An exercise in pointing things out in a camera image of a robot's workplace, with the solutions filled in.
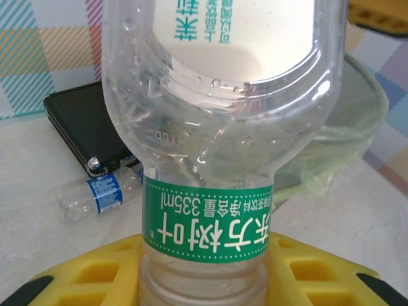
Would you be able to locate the clear bottle green neck label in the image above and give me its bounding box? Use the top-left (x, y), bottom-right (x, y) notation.
top-left (101, 0), bottom-right (348, 306)

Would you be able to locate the grey round waste bin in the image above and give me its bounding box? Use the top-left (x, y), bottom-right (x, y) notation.
top-left (272, 52), bottom-right (388, 195)

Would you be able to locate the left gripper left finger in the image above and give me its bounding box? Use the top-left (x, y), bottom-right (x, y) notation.
top-left (0, 234), bottom-right (144, 306)

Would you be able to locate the black flat case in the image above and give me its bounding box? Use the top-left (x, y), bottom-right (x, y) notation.
top-left (43, 81), bottom-right (144, 176)

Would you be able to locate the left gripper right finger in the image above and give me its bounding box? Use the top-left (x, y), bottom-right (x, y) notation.
top-left (266, 231), bottom-right (408, 306)

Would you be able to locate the clear bottle dark blue band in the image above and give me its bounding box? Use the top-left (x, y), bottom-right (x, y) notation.
top-left (56, 165), bottom-right (146, 224)

